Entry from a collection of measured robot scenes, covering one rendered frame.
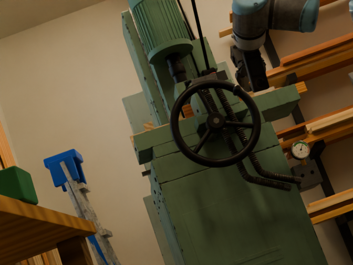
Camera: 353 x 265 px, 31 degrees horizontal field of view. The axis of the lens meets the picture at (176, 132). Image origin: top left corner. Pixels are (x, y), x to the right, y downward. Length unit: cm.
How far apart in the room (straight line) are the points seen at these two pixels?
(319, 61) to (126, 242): 187
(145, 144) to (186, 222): 30
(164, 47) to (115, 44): 269
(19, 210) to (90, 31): 432
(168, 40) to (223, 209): 67
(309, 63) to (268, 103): 225
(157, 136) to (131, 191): 259
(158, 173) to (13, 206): 134
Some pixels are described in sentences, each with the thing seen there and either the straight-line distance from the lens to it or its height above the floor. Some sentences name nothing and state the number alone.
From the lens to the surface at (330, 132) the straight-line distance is 431.
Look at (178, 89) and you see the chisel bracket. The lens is 238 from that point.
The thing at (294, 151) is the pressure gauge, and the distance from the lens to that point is 218.
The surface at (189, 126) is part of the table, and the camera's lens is 221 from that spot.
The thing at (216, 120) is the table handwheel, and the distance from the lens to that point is 202.
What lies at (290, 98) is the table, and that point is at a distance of 229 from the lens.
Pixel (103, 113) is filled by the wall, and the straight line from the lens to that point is 493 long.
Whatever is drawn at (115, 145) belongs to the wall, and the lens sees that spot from 485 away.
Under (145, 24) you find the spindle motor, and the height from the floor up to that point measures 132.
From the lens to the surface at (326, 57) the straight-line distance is 453.
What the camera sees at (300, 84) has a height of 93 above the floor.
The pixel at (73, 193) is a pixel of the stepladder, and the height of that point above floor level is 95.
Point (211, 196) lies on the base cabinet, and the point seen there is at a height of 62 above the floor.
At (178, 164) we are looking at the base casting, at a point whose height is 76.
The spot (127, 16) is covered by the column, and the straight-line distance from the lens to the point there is 274.
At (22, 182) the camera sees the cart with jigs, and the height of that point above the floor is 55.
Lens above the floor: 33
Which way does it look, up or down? 14 degrees up
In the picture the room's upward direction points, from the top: 20 degrees counter-clockwise
